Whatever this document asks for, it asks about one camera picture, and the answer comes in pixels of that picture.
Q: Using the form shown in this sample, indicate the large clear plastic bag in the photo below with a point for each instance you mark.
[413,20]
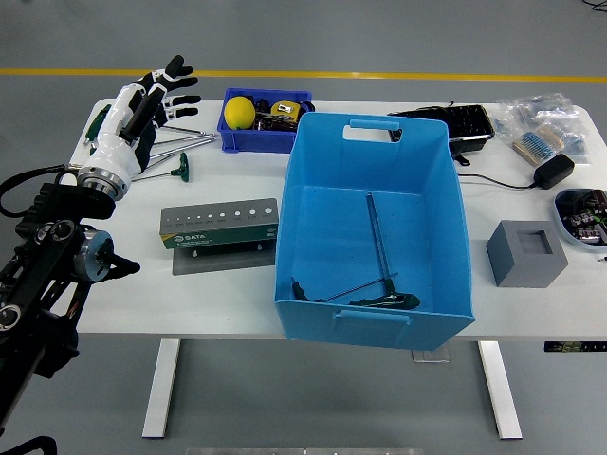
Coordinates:
[536,106]

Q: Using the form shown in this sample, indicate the black plastic tray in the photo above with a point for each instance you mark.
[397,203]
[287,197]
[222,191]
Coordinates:
[467,123]

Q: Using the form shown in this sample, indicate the green metal wrench holder stand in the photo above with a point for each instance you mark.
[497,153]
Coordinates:
[223,234]

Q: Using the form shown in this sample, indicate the grey metal floor plate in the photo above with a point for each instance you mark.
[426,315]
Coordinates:
[430,355]

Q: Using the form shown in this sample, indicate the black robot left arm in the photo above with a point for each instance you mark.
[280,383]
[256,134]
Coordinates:
[47,256]

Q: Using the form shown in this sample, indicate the blue resistor tape bundle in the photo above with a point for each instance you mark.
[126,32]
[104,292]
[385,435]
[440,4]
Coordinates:
[536,142]

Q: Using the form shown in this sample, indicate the yellow tape measure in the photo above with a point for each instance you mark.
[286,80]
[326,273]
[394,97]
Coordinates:
[284,109]

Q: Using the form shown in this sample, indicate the black table control panel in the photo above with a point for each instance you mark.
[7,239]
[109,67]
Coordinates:
[574,346]

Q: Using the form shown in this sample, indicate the white table leg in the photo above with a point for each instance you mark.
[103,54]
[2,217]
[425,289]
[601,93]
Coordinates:
[161,388]
[500,388]

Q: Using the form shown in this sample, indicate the grey cube with square recess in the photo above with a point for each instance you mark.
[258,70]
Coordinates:
[521,265]

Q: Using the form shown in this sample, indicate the black round part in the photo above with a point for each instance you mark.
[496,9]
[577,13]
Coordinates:
[263,105]

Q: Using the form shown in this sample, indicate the light blue bowl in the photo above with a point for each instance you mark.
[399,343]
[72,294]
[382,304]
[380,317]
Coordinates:
[561,223]

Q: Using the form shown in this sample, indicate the large blue folding box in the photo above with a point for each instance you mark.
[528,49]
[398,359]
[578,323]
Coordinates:
[332,237]

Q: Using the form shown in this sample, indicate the dark electronic components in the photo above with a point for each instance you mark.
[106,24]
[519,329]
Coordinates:
[585,220]

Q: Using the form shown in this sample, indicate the yellow lemon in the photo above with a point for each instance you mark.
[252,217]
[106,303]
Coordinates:
[239,113]

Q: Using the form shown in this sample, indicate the black power adapter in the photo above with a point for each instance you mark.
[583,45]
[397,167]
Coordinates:
[555,170]

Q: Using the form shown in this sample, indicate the dark brown part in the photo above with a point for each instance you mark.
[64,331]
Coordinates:
[275,124]

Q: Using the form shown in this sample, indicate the small blue parts bin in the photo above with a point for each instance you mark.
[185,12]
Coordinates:
[256,140]

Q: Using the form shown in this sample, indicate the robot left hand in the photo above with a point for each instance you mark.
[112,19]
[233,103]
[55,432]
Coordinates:
[116,142]

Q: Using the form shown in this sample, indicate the clear bag with blue resistors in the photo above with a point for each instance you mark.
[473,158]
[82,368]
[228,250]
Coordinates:
[576,142]

